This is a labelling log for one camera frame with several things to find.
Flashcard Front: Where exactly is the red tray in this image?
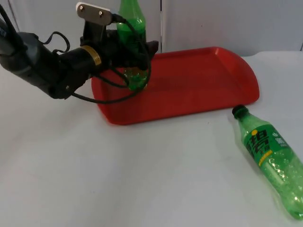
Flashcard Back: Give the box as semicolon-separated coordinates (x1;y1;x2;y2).
90;46;260;126

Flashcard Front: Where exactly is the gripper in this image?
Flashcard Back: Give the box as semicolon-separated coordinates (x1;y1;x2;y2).
80;21;160;71

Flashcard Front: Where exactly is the black cable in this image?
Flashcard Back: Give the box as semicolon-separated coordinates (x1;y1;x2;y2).
95;67;130;89
0;0;25;49
71;13;153;105
41;31;71;54

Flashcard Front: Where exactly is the green plastic bottle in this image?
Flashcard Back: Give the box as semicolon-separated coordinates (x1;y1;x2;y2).
232;104;303;222
116;0;152;92

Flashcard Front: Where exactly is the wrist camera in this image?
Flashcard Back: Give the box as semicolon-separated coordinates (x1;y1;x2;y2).
75;1;112;25

